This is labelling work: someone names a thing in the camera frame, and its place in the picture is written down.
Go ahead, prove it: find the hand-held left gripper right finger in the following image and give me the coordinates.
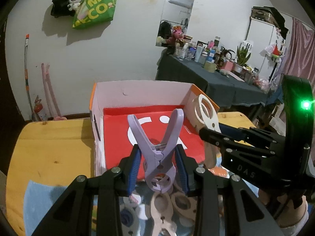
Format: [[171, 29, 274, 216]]
[[175, 145, 283, 236]]

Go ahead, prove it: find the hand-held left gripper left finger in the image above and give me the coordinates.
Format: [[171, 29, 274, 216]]
[[32, 145, 142, 236]]

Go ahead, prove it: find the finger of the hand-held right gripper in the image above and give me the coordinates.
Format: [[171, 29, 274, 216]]
[[199, 126, 276, 157], [219, 123, 283, 144]]

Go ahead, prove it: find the beige plastic clothespin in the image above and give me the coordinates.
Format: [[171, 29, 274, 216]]
[[191, 94, 222, 170], [145, 191, 178, 236], [171, 191, 195, 217]]

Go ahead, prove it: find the light purple plastic clothespin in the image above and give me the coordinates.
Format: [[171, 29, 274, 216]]
[[127, 109, 184, 194]]

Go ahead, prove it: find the orange and white cardboard box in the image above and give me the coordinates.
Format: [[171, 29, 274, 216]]
[[89, 80, 220, 177]]

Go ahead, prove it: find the person's right hand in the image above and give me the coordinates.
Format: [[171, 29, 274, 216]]
[[258, 189, 309, 229]]

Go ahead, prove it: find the orange snack packet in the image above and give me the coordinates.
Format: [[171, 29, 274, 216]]
[[208, 166, 230, 179]]

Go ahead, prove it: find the red paper sheet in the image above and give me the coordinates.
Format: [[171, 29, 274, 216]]
[[103, 104, 206, 180]]

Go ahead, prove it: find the table with dark cloth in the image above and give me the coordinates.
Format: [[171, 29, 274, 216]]
[[156, 48, 271, 109]]

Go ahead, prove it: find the potted snake plant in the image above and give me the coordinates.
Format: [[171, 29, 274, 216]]
[[236, 45, 252, 67]]

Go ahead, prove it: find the cluster of cosmetic bottles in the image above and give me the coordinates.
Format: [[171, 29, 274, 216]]
[[172, 36, 261, 84]]

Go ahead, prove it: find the light blue towel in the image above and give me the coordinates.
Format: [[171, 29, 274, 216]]
[[25, 179, 261, 236]]

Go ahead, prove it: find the pink curtain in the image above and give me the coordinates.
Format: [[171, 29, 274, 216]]
[[282, 17, 315, 79]]

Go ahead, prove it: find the pink plush toy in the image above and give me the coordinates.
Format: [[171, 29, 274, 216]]
[[167, 26, 186, 45]]

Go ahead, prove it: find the small red floor item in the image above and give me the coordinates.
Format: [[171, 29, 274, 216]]
[[34, 95, 48, 121]]

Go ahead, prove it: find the broom stick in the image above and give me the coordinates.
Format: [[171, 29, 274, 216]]
[[24, 34, 35, 121]]

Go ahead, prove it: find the green shopping bag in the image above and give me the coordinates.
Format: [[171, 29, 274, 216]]
[[72, 0, 118, 29]]

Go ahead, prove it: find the panda plush toy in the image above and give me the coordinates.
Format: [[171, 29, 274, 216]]
[[68, 0, 82, 11]]

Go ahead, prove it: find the tall wall mirror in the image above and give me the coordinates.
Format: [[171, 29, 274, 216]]
[[155, 0, 198, 48]]

